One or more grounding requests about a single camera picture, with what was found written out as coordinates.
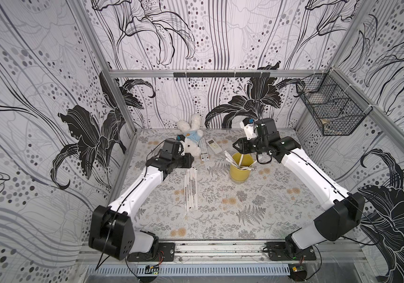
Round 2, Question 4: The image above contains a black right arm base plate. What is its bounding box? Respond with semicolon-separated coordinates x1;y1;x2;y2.
262;241;317;262

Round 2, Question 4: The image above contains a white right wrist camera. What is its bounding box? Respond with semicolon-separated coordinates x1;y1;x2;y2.
240;118;257;140

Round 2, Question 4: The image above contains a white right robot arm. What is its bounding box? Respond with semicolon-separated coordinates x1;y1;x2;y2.
233;118;365;256

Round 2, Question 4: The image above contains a white teddy bear blue shirt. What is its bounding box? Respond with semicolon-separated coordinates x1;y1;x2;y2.
177;114;204;158

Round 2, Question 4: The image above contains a grey slotted cable duct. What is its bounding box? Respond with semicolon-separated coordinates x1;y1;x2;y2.
87;263;290;277

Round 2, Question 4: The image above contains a yellow plastic cup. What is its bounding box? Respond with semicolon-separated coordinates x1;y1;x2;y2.
230;153;256;182

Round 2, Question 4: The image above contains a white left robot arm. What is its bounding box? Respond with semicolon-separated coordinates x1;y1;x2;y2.
88;135;194;260

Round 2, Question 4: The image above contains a black wire basket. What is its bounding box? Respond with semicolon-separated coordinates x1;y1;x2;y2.
296;73;373;136

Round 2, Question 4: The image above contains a white remote control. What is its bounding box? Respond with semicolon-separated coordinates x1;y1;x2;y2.
198;137;210;162

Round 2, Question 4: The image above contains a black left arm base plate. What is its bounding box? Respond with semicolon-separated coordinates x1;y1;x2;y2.
127;242;175;263

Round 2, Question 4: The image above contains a white remote with screen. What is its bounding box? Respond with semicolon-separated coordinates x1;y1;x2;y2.
206;139;223;154

